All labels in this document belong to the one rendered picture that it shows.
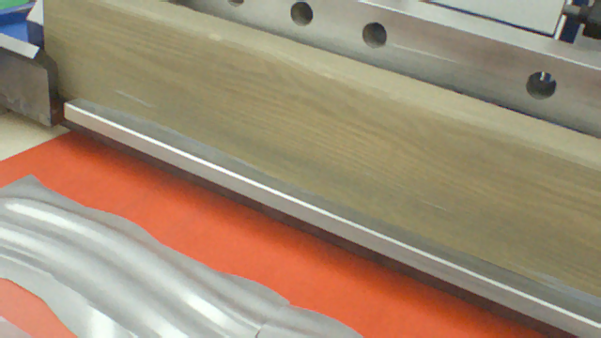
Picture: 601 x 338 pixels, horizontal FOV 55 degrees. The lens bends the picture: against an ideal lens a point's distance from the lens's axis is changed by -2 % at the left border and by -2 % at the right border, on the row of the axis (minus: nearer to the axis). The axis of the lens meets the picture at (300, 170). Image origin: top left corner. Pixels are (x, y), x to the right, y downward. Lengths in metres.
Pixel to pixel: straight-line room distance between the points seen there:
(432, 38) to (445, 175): 0.23
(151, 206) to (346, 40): 0.24
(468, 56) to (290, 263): 0.24
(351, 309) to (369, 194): 0.06
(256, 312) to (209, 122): 0.10
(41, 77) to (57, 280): 0.13
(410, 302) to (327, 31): 0.27
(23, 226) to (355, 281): 0.17
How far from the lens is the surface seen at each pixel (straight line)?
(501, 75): 0.48
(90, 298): 0.29
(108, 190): 0.37
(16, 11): 0.50
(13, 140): 0.42
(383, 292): 0.32
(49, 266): 0.31
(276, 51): 0.29
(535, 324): 0.32
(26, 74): 0.39
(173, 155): 0.33
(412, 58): 0.49
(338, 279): 0.32
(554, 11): 0.52
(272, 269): 0.31
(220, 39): 0.31
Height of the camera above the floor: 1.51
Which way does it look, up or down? 58 degrees down
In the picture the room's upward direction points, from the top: 13 degrees counter-clockwise
